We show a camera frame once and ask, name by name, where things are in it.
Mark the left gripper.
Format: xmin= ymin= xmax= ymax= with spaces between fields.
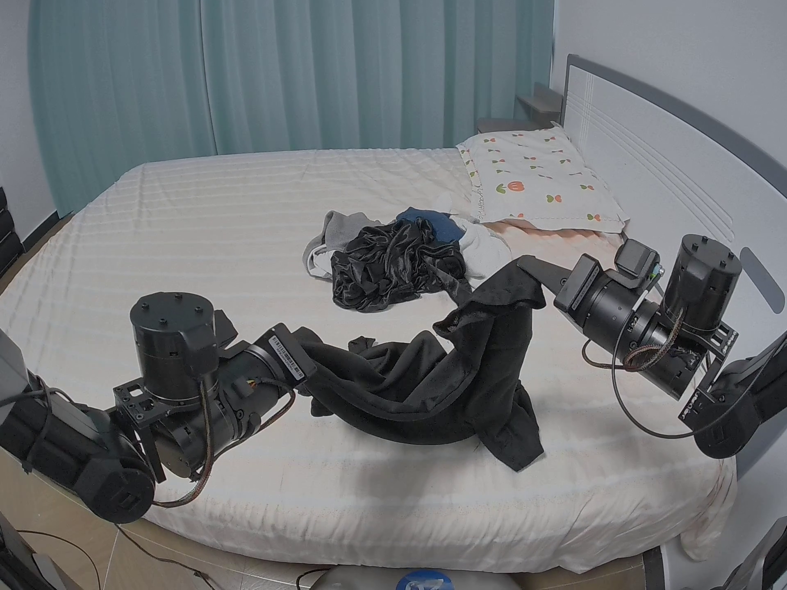
xmin=205 ymin=323 xmax=310 ymax=448

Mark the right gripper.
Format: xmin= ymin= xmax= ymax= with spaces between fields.
xmin=515 ymin=254 xmax=672 ymax=356

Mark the black T-shirt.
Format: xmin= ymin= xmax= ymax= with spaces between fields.
xmin=294 ymin=262 xmax=548 ymax=473

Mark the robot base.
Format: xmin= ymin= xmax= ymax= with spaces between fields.
xmin=295 ymin=565 xmax=493 ymax=590

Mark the bed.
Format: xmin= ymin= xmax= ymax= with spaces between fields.
xmin=0 ymin=53 xmax=787 ymax=576

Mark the pile of clothes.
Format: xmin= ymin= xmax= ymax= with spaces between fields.
xmin=301 ymin=205 xmax=514 ymax=315

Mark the white printed pillow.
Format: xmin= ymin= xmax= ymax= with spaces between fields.
xmin=456 ymin=123 xmax=629 ymax=232

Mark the grey bedside table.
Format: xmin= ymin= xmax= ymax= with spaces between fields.
xmin=476 ymin=80 xmax=564 ymax=135

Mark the dark chest of drawers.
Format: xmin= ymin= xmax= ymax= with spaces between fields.
xmin=0 ymin=185 xmax=27 ymax=281

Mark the blue-green curtain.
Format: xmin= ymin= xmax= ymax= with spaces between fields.
xmin=27 ymin=0 xmax=558 ymax=220

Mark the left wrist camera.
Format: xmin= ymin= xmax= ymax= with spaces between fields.
xmin=212 ymin=310 xmax=250 ymax=355

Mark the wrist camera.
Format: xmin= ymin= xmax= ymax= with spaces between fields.
xmin=615 ymin=238 xmax=666 ymax=293
xmin=212 ymin=310 xmax=250 ymax=355

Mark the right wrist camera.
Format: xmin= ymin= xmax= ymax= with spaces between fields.
xmin=615 ymin=238 xmax=666 ymax=293

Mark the black cable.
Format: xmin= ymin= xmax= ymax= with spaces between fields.
xmin=581 ymin=337 xmax=702 ymax=440
xmin=150 ymin=388 xmax=297 ymax=508

